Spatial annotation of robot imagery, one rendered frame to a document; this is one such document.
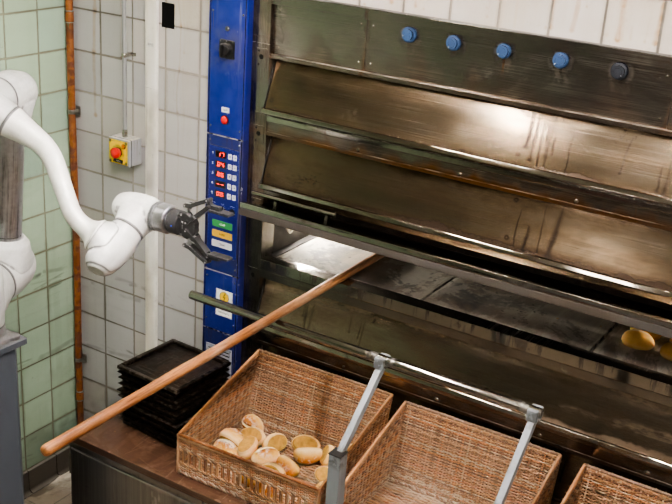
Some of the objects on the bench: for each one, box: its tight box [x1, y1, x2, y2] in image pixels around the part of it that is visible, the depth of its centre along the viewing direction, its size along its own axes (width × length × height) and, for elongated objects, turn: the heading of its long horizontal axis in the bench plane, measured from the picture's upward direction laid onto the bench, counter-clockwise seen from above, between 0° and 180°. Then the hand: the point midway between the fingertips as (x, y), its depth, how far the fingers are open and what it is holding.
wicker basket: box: [176, 349, 393, 504], centre depth 352 cm, size 49×56×28 cm
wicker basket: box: [343, 401, 562, 504], centre depth 324 cm, size 49×56×28 cm
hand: (227, 236), depth 303 cm, fingers open, 13 cm apart
